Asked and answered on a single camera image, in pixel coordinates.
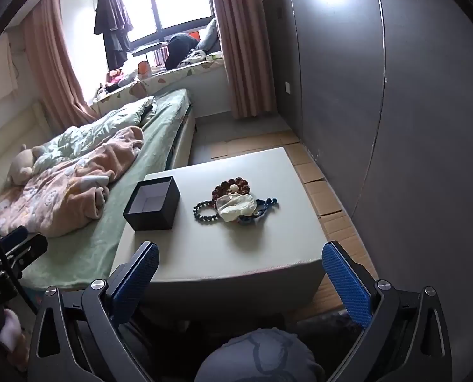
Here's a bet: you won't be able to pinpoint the grey pillow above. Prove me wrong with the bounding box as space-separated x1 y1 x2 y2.
194 18 222 53

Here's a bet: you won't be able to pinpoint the black bag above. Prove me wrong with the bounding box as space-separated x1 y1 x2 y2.
164 33 201 71

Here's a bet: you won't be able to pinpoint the blue cord bracelet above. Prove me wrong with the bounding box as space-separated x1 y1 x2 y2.
236 196 279 226

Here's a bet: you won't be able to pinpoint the patterned window seat cushion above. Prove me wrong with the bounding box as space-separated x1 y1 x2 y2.
91 51 226 114

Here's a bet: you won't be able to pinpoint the black cable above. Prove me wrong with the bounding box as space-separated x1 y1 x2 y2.
0 194 37 314

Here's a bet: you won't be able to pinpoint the dark hanging clothes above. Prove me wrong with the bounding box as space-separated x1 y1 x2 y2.
93 0 134 71

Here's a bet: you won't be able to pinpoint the grey wardrobe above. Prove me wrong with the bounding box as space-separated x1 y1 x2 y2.
262 0 473 327

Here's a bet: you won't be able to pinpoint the brown wooden bead bracelet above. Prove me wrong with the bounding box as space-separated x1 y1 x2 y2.
211 178 252 204

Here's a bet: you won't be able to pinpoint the window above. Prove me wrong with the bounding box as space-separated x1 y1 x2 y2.
59 0 218 104

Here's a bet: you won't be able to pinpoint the person's left hand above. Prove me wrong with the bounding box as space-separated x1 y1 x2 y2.
0 308 29 371

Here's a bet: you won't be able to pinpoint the dark grey bead bracelet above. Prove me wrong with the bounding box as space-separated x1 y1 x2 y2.
193 200 222 224

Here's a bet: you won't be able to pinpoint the pale green quilt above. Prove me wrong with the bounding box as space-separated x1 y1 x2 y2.
33 96 158 173

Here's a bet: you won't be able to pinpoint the white low table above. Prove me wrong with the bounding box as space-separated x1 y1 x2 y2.
110 147 325 321

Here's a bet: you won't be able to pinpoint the person's grey trouser knee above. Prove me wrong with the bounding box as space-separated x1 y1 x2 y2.
194 328 327 382

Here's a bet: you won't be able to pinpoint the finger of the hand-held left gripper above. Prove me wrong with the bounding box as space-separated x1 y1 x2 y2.
0 226 29 252
4 234 48 283

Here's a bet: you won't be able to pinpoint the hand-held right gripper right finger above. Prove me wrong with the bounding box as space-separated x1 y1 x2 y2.
321 241 454 382

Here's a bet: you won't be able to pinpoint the bed with green sheet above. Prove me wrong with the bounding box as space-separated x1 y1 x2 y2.
0 88 198 292

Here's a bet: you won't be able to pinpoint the pink printed blanket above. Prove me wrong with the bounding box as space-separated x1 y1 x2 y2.
0 126 145 239

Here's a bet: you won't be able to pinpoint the black square box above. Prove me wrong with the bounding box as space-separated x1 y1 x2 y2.
123 175 181 232

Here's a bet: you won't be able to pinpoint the pink curtain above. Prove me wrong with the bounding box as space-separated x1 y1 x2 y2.
22 0 99 129
206 0 278 121

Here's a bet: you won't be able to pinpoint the pink toys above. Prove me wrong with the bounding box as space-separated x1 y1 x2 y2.
103 69 126 89

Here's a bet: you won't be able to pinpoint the beige plush toy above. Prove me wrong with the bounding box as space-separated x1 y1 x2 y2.
7 145 47 186

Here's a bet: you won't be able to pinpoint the cardboard floor sheets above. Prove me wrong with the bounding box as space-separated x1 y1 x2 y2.
210 129 381 312

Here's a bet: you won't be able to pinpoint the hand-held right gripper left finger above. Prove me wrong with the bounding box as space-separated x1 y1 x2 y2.
26 241 160 382

